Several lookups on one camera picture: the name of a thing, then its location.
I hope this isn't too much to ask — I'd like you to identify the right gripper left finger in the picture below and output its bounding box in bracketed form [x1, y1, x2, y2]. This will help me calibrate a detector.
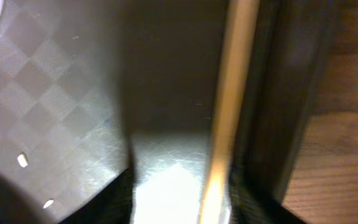
[57, 149, 136, 224]

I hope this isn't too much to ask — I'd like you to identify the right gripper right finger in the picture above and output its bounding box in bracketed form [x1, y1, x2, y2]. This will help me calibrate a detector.
[228, 164, 307, 224]

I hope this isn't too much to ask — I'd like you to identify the brown serving tray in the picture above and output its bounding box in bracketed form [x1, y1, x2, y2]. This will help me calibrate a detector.
[0, 1, 338, 223]

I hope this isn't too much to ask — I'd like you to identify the wooden chopstick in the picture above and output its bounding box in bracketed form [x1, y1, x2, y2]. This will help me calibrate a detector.
[198, 0, 260, 224]

